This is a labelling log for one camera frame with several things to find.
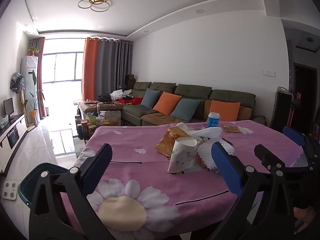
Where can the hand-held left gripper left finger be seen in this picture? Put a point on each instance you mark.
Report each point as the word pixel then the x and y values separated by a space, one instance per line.
pixel 97 172

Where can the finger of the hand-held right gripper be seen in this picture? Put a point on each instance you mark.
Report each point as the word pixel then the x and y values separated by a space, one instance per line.
pixel 295 136
pixel 268 156

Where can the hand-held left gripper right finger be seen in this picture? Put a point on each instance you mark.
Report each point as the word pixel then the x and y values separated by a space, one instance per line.
pixel 226 165

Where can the white floral paper cup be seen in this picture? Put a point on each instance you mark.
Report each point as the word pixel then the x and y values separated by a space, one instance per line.
pixel 181 155

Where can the gold foil wrapper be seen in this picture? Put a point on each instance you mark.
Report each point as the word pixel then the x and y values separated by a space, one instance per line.
pixel 167 140

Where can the teal trash bin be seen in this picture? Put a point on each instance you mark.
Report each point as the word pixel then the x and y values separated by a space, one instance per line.
pixel 23 191

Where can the person's right hand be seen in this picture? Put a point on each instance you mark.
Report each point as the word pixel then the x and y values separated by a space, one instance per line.
pixel 303 216

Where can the white foam fruit net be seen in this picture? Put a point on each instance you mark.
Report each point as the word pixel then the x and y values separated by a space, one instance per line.
pixel 206 155

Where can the dark dining chair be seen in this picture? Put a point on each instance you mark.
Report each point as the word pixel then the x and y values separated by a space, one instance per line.
pixel 280 110

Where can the brown snack packet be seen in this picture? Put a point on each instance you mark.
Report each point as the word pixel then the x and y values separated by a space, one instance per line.
pixel 231 129

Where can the dark glass coffee table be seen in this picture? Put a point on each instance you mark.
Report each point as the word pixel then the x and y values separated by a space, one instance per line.
pixel 80 135

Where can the blue white lidded cup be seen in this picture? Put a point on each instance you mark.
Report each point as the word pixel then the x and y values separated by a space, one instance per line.
pixel 214 122

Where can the dark wooden door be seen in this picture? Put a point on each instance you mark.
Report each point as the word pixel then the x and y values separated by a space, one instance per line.
pixel 306 92

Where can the group of glass jars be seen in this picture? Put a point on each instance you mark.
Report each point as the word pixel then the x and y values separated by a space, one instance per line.
pixel 100 122

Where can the pink floral blanket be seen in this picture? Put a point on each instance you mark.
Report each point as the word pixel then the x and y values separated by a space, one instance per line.
pixel 150 180

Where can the orange throw pillow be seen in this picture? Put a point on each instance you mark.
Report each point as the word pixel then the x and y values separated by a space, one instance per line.
pixel 225 111
pixel 166 103

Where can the crumpled white tissue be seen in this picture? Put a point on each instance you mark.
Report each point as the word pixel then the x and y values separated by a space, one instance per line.
pixel 182 126

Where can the blue throw pillow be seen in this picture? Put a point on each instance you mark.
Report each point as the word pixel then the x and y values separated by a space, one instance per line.
pixel 150 98
pixel 185 110

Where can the black bag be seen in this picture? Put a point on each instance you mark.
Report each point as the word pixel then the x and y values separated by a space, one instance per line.
pixel 104 97

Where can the red cloth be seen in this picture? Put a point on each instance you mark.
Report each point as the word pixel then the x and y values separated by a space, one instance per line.
pixel 136 101

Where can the pile of white clothes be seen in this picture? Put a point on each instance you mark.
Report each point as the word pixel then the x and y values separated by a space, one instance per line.
pixel 120 94

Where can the green sectional sofa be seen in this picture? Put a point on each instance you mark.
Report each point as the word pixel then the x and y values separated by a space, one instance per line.
pixel 190 91

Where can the tall plant yellow pot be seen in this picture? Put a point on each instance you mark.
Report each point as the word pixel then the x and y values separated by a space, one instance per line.
pixel 34 113

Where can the white bathroom scale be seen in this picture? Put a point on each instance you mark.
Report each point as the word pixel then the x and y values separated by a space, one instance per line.
pixel 10 191

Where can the white black tv cabinet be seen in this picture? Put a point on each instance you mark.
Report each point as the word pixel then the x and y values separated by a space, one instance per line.
pixel 15 130

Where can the brown wooden cabinet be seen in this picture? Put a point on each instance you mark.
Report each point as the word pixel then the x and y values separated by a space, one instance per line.
pixel 130 81

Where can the clear plastic bag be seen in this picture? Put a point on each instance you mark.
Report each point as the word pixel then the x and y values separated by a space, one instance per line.
pixel 4 122

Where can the large window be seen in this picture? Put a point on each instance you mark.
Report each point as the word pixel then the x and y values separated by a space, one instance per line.
pixel 62 67

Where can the black monitor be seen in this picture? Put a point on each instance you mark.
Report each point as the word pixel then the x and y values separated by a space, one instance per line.
pixel 8 106

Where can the dark printed hanging cloth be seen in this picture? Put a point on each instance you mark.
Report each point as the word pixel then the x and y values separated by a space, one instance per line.
pixel 17 82

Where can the white standing air conditioner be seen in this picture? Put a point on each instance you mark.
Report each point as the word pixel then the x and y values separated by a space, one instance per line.
pixel 28 67

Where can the narrow grey orange curtain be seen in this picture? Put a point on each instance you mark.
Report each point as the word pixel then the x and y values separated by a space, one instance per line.
pixel 41 55

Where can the small green plant red pot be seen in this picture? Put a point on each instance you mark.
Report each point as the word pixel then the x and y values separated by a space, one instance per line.
pixel 33 51

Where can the white wall switch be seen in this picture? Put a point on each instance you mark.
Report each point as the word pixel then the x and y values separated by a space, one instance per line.
pixel 269 73

